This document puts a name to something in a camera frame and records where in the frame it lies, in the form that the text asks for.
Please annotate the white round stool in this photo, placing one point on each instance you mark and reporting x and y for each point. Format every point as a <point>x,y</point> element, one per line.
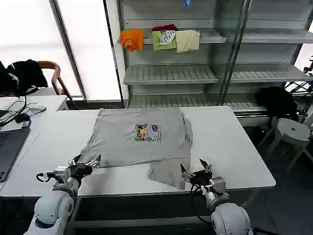
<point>293,132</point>

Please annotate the dark grey laptop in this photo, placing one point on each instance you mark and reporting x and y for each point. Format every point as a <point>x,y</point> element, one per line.
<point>11,147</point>

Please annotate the white computer mouse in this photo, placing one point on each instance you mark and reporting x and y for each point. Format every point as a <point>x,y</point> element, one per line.
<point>38,108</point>

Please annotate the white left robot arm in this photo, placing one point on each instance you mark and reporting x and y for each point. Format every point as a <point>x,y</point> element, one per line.
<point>51,208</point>

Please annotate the grey window frame post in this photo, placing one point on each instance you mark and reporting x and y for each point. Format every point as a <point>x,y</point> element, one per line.
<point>71,54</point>

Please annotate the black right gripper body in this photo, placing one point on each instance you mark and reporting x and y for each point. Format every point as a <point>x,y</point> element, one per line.
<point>201,178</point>

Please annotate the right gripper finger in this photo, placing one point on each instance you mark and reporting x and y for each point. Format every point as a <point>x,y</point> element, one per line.
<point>207,168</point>
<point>187,175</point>

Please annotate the brown wooden chair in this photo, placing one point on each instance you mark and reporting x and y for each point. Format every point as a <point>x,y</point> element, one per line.
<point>57,76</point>

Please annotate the grey metal shelf with clothes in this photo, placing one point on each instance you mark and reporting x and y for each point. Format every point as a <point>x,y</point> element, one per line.
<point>171,73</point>

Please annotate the black power adapter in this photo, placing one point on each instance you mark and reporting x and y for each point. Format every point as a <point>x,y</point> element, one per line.
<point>22,118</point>

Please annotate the grey printed t-shirt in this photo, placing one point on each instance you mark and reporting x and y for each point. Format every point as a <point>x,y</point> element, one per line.
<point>122,142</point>

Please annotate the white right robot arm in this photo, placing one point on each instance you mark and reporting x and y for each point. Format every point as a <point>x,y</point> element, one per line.
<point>227,218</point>

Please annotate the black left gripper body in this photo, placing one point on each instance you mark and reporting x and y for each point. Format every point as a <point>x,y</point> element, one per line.
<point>80,170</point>

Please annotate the black jacket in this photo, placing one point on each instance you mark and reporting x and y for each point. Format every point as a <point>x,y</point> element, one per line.
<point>22,76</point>

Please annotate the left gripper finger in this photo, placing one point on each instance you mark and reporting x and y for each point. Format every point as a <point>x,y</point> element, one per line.
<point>73,162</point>
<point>95,164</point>

